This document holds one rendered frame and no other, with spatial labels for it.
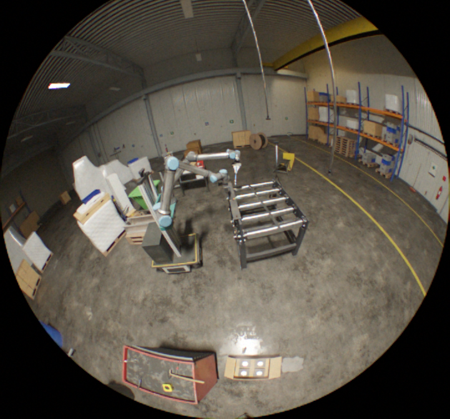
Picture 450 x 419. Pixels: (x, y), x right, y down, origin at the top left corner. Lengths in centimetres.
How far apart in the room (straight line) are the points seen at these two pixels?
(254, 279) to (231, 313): 68
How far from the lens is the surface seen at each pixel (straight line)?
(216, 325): 231
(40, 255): 811
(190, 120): 1189
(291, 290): 243
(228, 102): 1190
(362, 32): 705
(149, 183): 198
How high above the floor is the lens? 225
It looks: 32 degrees down
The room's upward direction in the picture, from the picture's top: 10 degrees counter-clockwise
